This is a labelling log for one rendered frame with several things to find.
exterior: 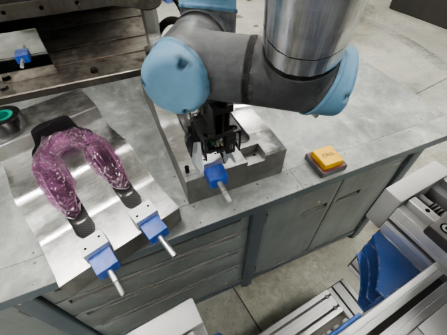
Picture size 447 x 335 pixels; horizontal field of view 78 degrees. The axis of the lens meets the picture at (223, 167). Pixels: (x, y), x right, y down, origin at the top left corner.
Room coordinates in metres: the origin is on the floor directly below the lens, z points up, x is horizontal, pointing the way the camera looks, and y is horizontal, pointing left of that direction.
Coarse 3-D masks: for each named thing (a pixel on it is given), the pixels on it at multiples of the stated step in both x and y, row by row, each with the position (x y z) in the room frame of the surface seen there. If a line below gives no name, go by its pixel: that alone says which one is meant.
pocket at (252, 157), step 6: (258, 144) 0.50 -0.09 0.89; (240, 150) 0.48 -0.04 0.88; (246, 150) 0.49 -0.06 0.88; (252, 150) 0.49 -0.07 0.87; (258, 150) 0.49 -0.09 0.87; (246, 156) 0.48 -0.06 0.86; (252, 156) 0.48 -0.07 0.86; (258, 156) 0.48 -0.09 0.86; (264, 156) 0.46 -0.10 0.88; (252, 162) 0.45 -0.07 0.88
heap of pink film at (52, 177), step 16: (80, 128) 0.55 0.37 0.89; (48, 144) 0.48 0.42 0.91; (64, 144) 0.49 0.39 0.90; (80, 144) 0.49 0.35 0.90; (96, 144) 0.46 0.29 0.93; (32, 160) 0.45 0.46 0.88; (48, 160) 0.43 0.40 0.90; (96, 160) 0.42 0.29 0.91; (112, 160) 0.43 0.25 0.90; (48, 176) 0.37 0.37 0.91; (64, 176) 0.38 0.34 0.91; (112, 176) 0.39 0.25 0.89; (48, 192) 0.34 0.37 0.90; (64, 192) 0.35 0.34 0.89; (64, 208) 0.32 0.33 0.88
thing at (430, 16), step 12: (396, 0) 3.88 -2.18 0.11; (408, 0) 3.76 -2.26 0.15; (420, 0) 3.65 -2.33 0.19; (432, 0) 3.54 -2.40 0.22; (444, 0) 3.44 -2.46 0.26; (408, 12) 3.71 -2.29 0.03; (420, 12) 3.59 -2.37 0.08; (432, 12) 3.48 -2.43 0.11; (444, 12) 3.38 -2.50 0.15; (432, 24) 3.44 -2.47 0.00; (444, 24) 3.33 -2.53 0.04
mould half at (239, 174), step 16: (160, 112) 0.61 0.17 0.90; (192, 112) 0.62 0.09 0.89; (240, 112) 0.63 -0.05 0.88; (160, 128) 0.59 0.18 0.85; (176, 128) 0.56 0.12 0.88; (256, 128) 0.56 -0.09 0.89; (176, 144) 0.50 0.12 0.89; (272, 144) 0.49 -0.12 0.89; (176, 160) 0.44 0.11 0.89; (240, 160) 0.44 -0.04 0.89; (272, 160) 0.46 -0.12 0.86; (192, 176) 0.39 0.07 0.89; (240, 176) 0.43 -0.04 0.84; (256, 176) 0.45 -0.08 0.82; (192, 192) 0.38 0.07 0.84; (208, 192) 0.40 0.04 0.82
